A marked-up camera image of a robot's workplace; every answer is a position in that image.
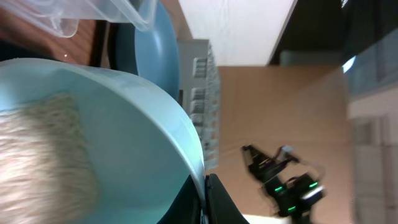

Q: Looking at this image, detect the clear plastic bin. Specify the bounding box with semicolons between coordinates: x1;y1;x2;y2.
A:
1;0;158;38

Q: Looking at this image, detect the grey dishwasher rack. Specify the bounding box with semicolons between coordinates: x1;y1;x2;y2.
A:
178;39;220;170

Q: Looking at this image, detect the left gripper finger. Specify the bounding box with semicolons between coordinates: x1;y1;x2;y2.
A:
158;174;249;224

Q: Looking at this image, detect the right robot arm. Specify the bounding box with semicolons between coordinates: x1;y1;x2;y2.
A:
241;144;325;224

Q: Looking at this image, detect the light blue bowl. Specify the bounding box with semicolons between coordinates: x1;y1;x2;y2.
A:
1;58;205;223

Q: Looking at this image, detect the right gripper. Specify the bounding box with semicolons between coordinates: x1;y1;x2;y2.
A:
241;145;300;184

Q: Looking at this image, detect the white rice pile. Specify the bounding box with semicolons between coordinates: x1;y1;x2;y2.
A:
1;93;100;224

